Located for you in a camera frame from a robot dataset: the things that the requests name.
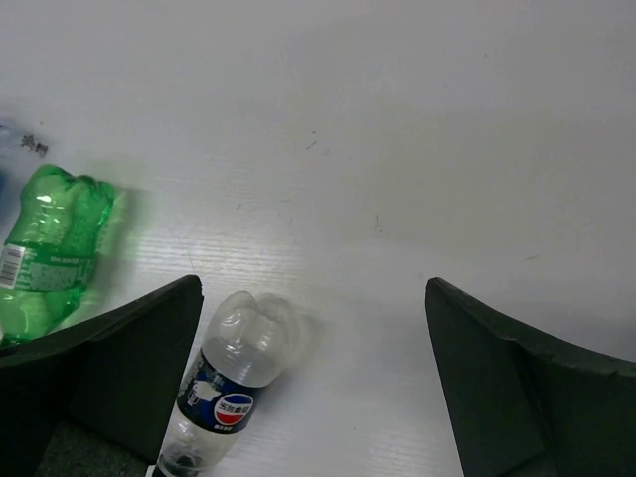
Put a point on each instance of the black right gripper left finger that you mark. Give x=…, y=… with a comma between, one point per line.
x=95, y=399

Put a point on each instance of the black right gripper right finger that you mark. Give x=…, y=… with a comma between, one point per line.
x=525, y=403

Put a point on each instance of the green plastic bottle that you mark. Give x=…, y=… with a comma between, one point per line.
x=49, y=256

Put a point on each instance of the clear Pepsi bottle black label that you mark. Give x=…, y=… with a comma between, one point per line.
x=250, y=342

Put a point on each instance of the crushed bottle blue label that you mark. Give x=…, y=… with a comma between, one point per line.
x=10, y=161

